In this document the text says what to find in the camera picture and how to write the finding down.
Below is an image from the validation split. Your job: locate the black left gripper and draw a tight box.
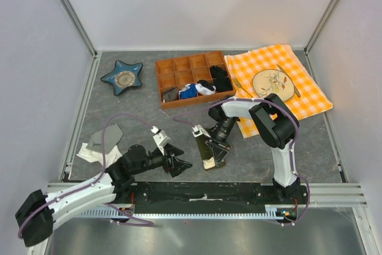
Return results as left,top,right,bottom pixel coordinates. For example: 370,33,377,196
133,143,192,177

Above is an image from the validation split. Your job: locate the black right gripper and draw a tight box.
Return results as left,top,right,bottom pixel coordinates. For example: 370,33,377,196
203,116,238,166

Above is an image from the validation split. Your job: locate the olive green underwear cream waistband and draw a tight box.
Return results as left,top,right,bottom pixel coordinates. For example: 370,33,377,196
195,136,225,170

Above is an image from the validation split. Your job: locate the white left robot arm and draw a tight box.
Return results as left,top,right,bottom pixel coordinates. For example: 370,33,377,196
15,144,192,247

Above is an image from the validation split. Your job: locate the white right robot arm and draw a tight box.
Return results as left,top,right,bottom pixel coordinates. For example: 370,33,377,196
199,94,300,204

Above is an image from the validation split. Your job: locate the black white rolled underwear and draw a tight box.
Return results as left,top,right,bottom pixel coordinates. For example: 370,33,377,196
195,79,216,96

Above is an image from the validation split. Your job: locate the blue white rolled underwear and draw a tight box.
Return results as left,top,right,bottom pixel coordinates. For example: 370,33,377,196
179,83,198,100

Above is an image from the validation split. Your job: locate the grey rolled underwear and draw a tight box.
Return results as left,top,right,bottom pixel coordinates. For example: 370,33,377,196
162,87,179,103

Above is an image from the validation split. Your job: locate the white underwear pile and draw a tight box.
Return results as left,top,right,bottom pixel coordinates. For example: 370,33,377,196
76,143,122,168

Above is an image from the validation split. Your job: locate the brass fork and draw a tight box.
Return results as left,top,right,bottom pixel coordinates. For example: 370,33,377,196
232,78,253,98

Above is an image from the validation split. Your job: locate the orange compartment organizer box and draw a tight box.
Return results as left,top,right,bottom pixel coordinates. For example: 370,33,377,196
155,51,236,109

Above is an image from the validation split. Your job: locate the beige decorated plate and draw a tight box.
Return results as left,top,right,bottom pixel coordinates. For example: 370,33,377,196
252,69,295,102

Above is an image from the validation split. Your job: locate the brass knife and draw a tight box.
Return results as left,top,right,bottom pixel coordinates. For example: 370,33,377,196
276,64,302,98

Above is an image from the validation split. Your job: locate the blue star shaped dish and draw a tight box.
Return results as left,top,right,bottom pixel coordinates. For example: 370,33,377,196
100,60,143,96

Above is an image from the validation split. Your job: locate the orange checkered cloth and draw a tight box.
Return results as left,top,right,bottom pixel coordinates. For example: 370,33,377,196
224,45,333,120

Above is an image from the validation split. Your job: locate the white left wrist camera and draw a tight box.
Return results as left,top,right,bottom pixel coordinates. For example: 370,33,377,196
150,125,171,155

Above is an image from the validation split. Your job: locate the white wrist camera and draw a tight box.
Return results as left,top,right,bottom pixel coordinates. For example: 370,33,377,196
192,125,211,138
150,125,171,155

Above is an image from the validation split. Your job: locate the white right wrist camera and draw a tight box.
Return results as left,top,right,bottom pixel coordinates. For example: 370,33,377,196
192,125,211,138

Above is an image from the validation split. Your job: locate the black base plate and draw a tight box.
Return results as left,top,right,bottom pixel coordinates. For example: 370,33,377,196
114,182,307,214

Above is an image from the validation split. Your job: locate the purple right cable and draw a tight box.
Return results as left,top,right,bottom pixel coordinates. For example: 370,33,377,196
172,96,311,226

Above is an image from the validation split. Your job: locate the light blue cable duct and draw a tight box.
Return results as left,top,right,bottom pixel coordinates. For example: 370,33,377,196
76,205,297,220

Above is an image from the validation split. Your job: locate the aluminium front rail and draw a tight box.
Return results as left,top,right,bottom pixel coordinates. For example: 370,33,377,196
41,182,368,208

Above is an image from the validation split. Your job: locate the aluminium left frame post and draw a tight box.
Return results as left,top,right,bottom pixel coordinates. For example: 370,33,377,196
59,0,98,58

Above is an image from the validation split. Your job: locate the aluminium frame post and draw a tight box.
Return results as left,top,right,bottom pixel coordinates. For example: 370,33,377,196
304,0,341,57
59,0,98,58

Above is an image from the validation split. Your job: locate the aluminium right frame post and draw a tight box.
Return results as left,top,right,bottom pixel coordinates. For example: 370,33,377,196
304,0,341,57

